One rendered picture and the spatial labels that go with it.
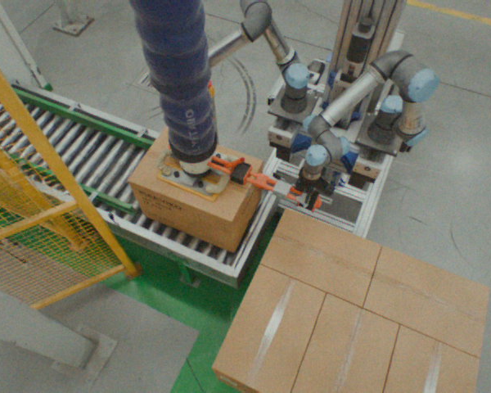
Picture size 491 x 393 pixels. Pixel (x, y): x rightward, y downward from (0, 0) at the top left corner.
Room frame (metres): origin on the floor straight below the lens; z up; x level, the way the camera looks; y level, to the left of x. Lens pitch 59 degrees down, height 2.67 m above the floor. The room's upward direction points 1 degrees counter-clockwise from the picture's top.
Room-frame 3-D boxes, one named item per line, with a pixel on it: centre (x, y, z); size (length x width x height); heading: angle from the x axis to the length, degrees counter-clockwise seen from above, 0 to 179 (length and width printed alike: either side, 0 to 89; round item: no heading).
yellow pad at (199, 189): (1.09, 0.29, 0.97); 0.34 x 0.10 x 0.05; 64
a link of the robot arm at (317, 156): (0.93, -0.28, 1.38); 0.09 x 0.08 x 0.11; 120
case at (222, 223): (1.17, 0.26, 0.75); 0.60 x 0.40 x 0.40; 65
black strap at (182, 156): (1.18, 0.24, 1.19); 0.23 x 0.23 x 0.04
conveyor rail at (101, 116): (1.82, 0.83, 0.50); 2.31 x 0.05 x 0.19; 65
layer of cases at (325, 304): (0.46, -0.57, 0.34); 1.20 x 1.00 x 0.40; 65
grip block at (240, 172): (1.07, 0.02, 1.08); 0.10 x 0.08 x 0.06; 154
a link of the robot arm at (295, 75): (1.56, -0.27, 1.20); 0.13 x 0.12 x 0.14; 13
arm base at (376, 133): (1.33, -0.72, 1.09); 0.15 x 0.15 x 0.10
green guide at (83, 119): (1.92, 1.18, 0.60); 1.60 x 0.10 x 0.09; 65
